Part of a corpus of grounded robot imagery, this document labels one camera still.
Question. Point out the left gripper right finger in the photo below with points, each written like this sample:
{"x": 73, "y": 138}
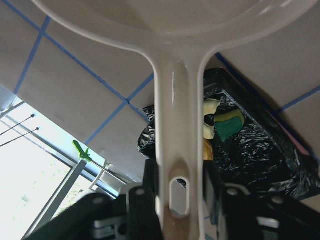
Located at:
{"x": 229, "y": 210}

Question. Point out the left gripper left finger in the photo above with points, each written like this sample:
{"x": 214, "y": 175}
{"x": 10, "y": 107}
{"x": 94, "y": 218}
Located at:
{"x": 142, "y": 220}

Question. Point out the beige plastic dustpan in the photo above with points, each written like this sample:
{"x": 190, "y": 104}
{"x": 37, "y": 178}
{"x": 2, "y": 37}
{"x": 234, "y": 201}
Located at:
{"x": 178, "y": 38}

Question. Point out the black bag lined bin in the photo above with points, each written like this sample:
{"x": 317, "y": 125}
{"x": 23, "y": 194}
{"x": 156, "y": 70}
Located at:
{"x": 261, "y": 157}

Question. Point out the yellow potato-like trash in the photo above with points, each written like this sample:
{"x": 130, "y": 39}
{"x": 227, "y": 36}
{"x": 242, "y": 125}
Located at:
{"x": 208, "y": 151}

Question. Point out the yellow block trash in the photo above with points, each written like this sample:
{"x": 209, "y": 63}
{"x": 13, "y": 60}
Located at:
{"x": 228, "y": 124}

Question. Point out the green plastic clip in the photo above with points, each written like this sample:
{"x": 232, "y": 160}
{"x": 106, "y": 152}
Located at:
{"x": 82, "y": 154}

